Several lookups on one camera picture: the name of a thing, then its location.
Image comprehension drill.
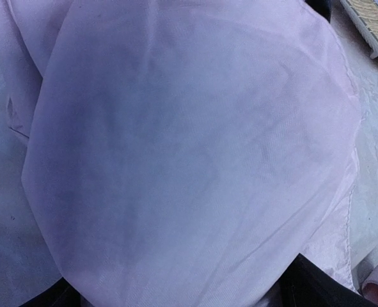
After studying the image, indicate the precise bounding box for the pink umbrella black lining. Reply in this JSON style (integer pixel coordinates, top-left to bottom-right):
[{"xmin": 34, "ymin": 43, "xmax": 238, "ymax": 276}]
[{"xmin": 0, "ymin": 1, "xmax": 378, "ymax": 306}]

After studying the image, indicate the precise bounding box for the woven bamboo tray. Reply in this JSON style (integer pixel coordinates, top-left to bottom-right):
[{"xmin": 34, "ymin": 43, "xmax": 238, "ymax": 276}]
[{"xmin": 340, "ymin": 0, "xmax": 378, "ymax": 59}]

